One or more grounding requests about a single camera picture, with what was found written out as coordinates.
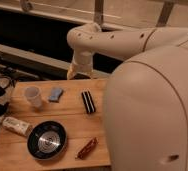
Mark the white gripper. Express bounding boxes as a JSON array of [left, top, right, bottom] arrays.
[[67, 51, 93, 80]]

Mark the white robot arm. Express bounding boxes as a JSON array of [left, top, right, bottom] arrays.
[[67, 23, 188, 171]]

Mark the black striped rectangular case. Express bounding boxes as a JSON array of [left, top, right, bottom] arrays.
[[81, 91, 96, 114]]

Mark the black round bowl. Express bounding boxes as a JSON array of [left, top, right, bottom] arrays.
[[27, 121, 67, 160]]

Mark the red-brown pocket knife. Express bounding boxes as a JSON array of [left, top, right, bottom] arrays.
[[76, 138, 98, 159]]

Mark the white rectangular packet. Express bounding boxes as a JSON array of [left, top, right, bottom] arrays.
[[2, 117, 32, 137]]

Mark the metal railing frame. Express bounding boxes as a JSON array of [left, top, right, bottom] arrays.
[[0, 0, 188, 29]]

